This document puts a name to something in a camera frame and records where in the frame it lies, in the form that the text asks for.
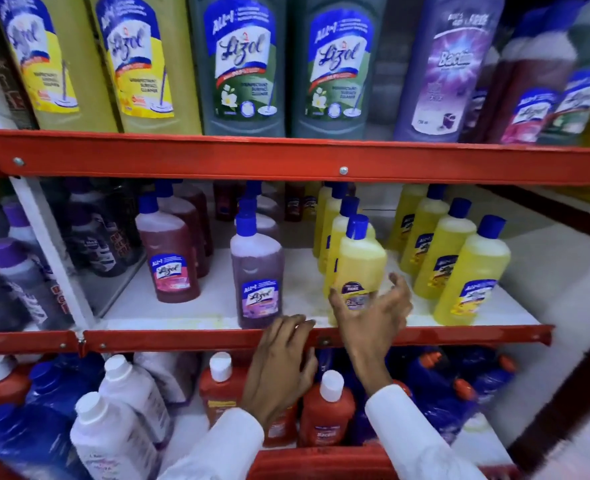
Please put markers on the person's left hand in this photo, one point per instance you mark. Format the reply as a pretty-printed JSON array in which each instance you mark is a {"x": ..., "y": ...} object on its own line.
[{"x": 277, "y": 374}]

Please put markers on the person's right hand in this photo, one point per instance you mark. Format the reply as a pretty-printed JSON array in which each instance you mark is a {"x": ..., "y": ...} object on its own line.
[{"x": 370, "y": 324}]

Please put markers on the person's left thumb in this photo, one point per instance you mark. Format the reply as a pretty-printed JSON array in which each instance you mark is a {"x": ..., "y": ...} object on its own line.
[{"x": 310, "y": 367}]

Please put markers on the person's right thumb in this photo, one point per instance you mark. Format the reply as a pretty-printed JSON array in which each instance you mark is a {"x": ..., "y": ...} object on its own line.
[{"x": 336, "y": 302}]

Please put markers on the yellow floor cleaner bottle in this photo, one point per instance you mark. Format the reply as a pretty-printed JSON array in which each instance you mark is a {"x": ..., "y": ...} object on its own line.
[{"x": 360, "y": 259}]

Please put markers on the person's right forearm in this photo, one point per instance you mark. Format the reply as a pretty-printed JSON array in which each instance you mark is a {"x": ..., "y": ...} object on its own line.
[{"x": 415, "y": 434}]

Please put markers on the orange bottle white cap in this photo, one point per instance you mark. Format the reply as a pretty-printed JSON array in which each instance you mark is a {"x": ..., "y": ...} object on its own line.
[
  {"x": 220, "y": 394},
  {"x": 282, "y": 427},
  {"x": 5, "y": 389},
  {"x": 325, "y": 414}
]

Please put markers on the purple cleaner bottle blue cap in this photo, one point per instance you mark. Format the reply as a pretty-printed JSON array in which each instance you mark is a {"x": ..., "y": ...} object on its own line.
[
  {"x": 270, "y": 207},
  {"x": 256, "y": 264},
  {"x": 267, "y": 225}
]

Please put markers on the red metal shelf beam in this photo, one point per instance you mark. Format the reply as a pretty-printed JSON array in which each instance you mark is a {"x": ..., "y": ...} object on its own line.
[
  {"x": 275, "y": 157},
  {"x": 175, "y": 338},
  {"x": 325, "y": 464}
]

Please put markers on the small dark red bottle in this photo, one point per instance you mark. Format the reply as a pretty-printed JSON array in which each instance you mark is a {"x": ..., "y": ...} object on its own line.
[
  {"x": 294, "y": 200},
  {"x": 225, "y": 199}
]

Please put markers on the white shelf board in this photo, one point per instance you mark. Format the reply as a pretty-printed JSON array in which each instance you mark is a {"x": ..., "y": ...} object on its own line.
[{"x": 215, "y": 304}]

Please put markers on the group of blue orange-capped bottles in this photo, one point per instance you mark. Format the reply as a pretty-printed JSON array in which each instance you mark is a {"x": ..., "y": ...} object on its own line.
[{"x": 445, "y": 394}]

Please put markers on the rows of yellow cleaner bottles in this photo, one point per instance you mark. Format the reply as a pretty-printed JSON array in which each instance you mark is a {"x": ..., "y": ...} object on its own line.
[{"x": 470, "y": 264}]

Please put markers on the red brown cleaner bottle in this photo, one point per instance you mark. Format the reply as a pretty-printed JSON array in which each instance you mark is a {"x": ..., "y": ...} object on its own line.
[
  {"x": 202, "y": 199},
  {"x": 167, "y": 244},
  {"x": 192, "y": 219}
]

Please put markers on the large grey green cleaner bottle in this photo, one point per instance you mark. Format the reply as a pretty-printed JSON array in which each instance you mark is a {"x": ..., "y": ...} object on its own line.
[
  {"x": 337, "y": 64},
  {"x": 240, "y": 64}
]

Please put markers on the large purple cleaner bottle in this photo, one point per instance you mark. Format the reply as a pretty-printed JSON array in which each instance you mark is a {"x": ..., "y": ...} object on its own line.
[{"x": 445, "y": 69}]

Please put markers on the large olive yellow cleaner bottle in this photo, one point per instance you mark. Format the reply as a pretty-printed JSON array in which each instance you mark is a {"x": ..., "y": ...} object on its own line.
[
  {"x": 185, "y": 69},
  {"x": 82, "y": 69}
]

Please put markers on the large dark red cleaner bottle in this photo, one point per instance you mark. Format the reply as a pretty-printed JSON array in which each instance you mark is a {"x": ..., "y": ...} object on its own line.
[{"x": 530, "y": 79}]

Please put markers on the group of dark purple-capped bottles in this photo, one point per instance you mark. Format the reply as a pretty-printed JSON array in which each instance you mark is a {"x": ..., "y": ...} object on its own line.
[{"x": 25, "y": 279}]

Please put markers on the white shelf upright post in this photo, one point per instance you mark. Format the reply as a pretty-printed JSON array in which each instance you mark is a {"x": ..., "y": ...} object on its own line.
[{"x": 50, "y": 234}]

